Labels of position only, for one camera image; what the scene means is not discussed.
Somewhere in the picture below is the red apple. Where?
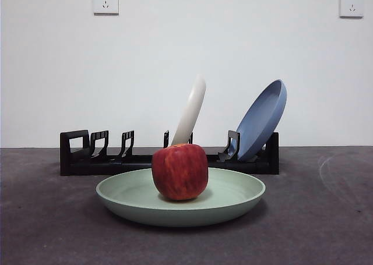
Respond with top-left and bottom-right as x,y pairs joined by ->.
151,143 -> 209,202

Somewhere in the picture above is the green plate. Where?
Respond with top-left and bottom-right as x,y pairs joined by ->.
96,167 -> 266,228

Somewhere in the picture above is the beige plate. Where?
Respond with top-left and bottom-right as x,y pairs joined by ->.
170,74 -> 207,147

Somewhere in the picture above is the blue plate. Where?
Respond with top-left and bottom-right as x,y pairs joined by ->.
234,79 -> 288,162

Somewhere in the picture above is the black plate rack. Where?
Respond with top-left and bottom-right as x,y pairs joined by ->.
59,129 -> 280,177

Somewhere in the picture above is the white wall socket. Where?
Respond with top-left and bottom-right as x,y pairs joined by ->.
339,0 -> 365,19
93,0 -> 119,15

